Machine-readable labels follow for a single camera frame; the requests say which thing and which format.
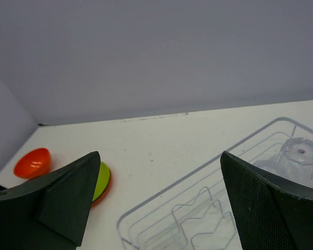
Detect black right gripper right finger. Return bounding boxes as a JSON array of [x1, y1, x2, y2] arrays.
[[220, 152, 313, 249]]

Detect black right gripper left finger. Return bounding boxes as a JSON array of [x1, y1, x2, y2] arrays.
[[0, 151, 101, 249]]

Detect orange plastic plate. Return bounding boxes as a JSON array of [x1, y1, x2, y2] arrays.
[[91, 179, 112, 207]]

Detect orange plastic bowl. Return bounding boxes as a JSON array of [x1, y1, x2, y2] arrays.
[[14, 148, 51, 180]]

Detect green plastic plate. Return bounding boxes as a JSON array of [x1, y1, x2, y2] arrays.
[[92, 162, 112, 202]]

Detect clear plastic cup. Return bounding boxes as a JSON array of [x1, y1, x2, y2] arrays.
[[253, 137, 313, 188]]

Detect white wire dish rack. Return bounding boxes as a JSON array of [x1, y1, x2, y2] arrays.
[[117, 117, 313, 249]]

